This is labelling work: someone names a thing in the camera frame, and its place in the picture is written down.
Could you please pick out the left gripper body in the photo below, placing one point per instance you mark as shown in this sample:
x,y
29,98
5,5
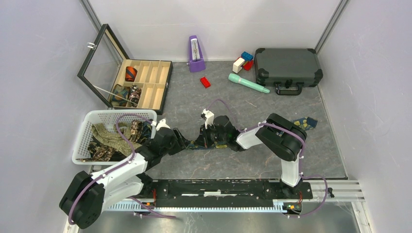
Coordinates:
x,y
175,145

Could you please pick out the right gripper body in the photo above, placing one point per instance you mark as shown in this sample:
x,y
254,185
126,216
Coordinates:
x,y
211,134

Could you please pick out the navy yellow floral tie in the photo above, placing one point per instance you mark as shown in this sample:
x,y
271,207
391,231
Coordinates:
x,y
306,123

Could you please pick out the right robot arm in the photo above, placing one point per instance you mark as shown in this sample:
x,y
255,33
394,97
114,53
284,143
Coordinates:
x,y
282,137

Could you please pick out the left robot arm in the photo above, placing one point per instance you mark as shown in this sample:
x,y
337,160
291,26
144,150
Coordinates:
x,y
88,195

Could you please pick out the blue striped tie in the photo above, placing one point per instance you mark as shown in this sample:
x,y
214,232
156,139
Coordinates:
x,y
146,131

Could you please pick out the red toy brick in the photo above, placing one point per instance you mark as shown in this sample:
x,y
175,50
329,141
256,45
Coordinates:
x,y
205,82

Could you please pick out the mint green flashlight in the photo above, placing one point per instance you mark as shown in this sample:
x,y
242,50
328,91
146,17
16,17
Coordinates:
x,y
239,80

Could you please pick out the dark floral rolled tie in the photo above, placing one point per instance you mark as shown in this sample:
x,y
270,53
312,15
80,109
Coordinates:
x,y
134,95

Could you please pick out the white plastic basket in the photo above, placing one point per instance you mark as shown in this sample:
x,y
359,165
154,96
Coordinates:
x,y
81,155

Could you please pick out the teal patterned rolled tie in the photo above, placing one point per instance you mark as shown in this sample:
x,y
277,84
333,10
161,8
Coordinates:
x,y
120,95

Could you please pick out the olive green tie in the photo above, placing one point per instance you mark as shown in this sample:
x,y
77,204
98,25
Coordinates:
x,y
132,132

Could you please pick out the white toy block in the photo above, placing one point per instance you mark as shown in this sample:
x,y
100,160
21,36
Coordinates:
x,y
238,65

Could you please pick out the red toy block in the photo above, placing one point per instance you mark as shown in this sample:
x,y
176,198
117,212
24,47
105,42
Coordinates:
x,y
248,65

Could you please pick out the brown floral tie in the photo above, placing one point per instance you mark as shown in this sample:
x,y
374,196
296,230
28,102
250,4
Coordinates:
x,y
101,152

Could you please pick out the wooden tie organizer box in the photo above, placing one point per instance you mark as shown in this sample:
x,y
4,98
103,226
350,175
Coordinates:
x,y
105,66

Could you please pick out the purple metronome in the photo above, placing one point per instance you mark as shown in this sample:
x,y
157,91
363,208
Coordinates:
x,y
196,61

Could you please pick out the orange navy rolled tie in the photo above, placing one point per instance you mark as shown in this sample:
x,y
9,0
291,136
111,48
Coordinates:
x,y
130,74

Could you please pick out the blue toy brick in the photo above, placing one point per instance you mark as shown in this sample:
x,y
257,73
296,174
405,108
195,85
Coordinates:
x,y
247,56

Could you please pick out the dark grey carrying case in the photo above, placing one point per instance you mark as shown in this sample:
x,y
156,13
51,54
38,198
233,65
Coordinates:
x,y
287,70

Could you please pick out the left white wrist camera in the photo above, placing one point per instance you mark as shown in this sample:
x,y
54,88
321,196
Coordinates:
x,y
158,125

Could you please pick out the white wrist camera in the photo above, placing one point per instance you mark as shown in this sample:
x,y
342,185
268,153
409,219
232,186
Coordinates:
x,y
208,116
158,125

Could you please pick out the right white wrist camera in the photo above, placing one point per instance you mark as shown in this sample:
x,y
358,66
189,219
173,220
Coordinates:
x,y
208,116

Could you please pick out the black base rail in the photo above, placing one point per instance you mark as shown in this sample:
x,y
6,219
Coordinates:
x,y
222,193

